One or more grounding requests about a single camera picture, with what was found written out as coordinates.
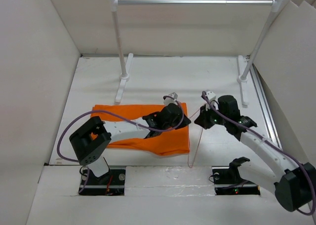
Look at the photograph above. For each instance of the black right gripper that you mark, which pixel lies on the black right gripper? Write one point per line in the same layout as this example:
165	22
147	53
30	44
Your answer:
202	119

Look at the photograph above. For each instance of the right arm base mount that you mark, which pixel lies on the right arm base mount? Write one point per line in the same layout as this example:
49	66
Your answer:
227	180

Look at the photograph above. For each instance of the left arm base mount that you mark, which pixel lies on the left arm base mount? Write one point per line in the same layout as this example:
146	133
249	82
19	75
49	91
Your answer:
111	184

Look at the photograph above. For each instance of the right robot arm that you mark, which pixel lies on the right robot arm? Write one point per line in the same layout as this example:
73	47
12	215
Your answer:
292	182

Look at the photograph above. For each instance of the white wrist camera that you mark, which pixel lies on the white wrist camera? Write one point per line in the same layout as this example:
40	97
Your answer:
210	97
170	99

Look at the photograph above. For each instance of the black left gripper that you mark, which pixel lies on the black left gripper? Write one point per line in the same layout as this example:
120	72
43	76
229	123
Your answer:
184	122

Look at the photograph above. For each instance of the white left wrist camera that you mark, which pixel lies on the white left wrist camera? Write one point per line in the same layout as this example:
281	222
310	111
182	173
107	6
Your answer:
170	99

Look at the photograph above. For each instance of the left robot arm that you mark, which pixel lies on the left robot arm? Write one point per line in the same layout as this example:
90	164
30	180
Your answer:
93	137

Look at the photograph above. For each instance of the pink wire hanger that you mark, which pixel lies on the pink wire hanger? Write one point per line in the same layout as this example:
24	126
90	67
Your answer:
195	138

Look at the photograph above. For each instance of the white clothes rack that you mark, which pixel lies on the white clothes rack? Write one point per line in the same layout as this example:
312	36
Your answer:
242	66

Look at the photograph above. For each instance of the orange trousers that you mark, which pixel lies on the orange trousers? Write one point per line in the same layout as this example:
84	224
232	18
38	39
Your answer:
166	144

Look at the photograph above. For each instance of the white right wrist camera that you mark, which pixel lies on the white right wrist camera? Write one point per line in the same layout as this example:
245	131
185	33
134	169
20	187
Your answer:
210	97

